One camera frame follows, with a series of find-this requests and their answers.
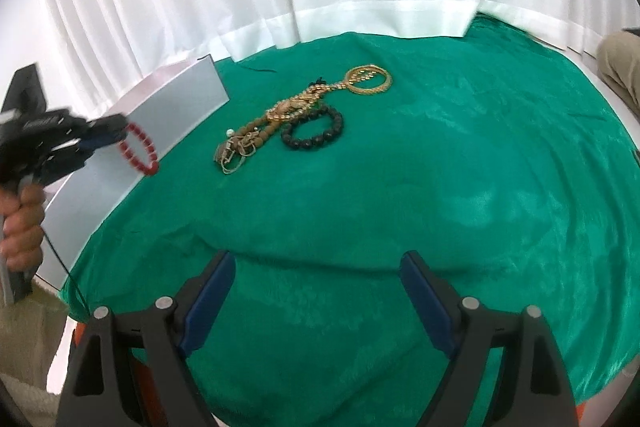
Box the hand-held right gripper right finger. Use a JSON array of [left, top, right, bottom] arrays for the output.
[[400, 251, 581, 427]]

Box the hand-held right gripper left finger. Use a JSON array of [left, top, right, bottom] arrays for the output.
[[56, 249, 237, 427]]

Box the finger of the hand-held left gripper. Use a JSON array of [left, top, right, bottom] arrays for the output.
[[80, 113, 132, 154]]

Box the red bead bracelet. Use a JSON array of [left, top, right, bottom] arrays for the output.
[[118, 123, 160, 176]]

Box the white foam box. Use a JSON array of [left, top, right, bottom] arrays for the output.
[[30, 54, 231, 303]]

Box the black bead bracelet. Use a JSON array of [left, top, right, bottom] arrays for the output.
[[281, 104, 346, 150]]

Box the gold bangle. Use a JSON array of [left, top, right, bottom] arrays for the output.
[[345, 64, 393, 96]]

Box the person's left hand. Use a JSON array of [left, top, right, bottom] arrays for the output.
[[0, 184, 47, 279]]

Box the orange object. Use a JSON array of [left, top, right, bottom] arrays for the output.
[[72, 329, 156, 413]]

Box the green cloth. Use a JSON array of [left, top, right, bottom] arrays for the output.
[[60, 14, 633, 427]]

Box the khaki trouser leg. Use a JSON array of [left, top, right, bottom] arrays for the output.
[[0, 287, 76, 408], [597, 29, 640, 108]]

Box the black cable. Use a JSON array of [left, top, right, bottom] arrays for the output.
[[42, 229, 96, 315]]

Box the silver chain jewellery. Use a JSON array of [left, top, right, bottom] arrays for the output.
[[215, 129, 261, 175]]

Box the brown bead bracelet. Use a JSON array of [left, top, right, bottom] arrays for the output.
[[245, 117, 286, 148]]

